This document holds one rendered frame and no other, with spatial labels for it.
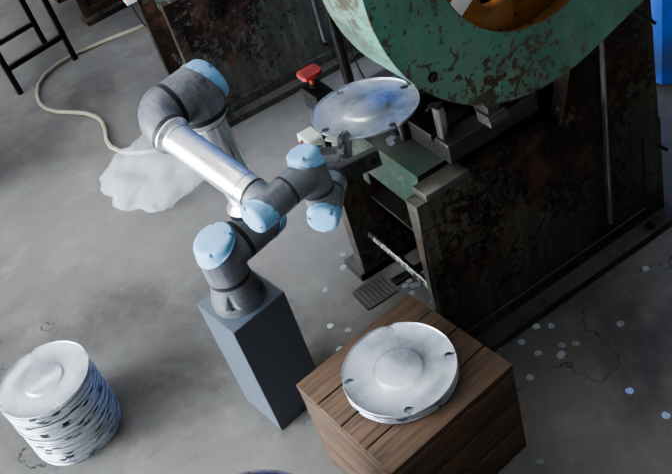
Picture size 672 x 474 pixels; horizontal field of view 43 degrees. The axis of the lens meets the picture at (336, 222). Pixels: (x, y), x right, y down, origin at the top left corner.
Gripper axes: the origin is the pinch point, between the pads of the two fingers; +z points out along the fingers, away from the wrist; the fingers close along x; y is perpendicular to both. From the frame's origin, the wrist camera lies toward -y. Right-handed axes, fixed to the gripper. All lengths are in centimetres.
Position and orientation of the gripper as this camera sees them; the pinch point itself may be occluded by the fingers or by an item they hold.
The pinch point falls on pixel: (349, 134)
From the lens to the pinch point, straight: 214.9
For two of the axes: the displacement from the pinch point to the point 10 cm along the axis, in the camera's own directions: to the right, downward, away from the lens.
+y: -9.6, 1.2, 2.4
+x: 2.4, 7.8, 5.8
